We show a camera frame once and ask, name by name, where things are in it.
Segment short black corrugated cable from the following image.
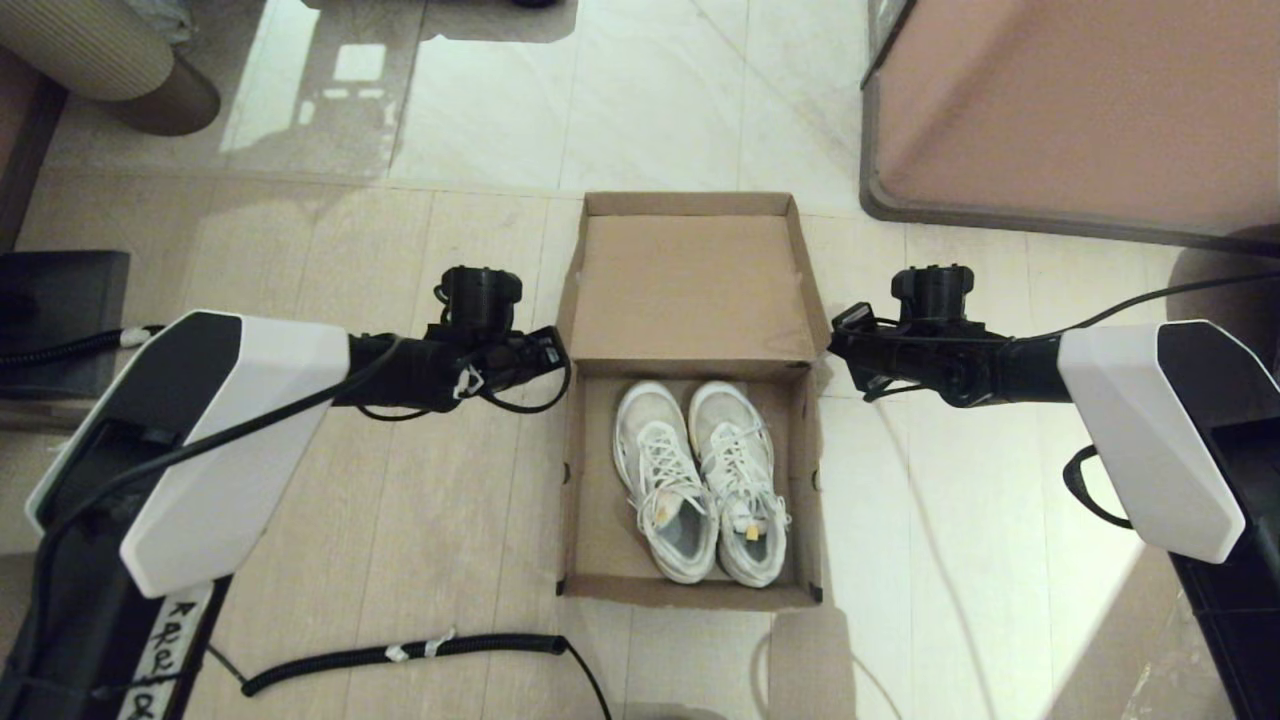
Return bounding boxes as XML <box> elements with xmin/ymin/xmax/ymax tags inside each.
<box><xmin>0</xmin><ymin>325</ymin><xmax>166</xmax><ymax>371</ymax></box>

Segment ribbed beige round stool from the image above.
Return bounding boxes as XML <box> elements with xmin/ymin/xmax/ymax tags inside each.
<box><xmin>0</xmin><ymin>0</ymin><xmax>223</xmax><ymax>139</ymax></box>

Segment grey crumpled plastic bag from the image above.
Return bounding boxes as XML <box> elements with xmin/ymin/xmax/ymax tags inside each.
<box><xmin>120</xmin><ymin>0</ymin><xmax>196</xmax><ymax>46</ymax></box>

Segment long black corrugated conduit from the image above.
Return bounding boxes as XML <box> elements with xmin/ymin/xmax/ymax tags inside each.
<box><xmin>242</xmin><ymin>634</ymin><xmax>613</xmax><ymax>720</ymax></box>

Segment white mesh sneaker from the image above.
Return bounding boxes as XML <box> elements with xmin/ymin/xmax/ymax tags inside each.
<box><xmin>612</xmin><ymin>380</ymin><xmax>721</xmax><ymax>586</ymax></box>
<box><xmin>688</xmin><ymin>380</ymin><xmax>793</xmax><ymax>589</ymax></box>

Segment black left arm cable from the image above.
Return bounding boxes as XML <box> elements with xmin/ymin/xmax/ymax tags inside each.
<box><xmin>30</xmin><ymin>335</ymin><xmax>574</xmax><ymax>701</ymax></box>

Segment brown cardboard shoe box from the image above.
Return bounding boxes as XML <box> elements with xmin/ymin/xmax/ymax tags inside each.
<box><xmin>555</xmin><ymin>192</ymin><xmax>832</xmax><ymax>612</ymax></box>

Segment brown wooden furniture edge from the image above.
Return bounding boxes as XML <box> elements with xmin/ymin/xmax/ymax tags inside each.
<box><xmin>0</xmin><ymin>45</ymin><xmax>71</xmax><ymax>251</ymax></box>

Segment crumpled clear plastic sheet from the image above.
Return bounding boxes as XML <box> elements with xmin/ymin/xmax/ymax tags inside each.
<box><xmin>1118</xmin><ymin>610</ymin><xmax>1241</xmax><ymax>720</ymax></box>

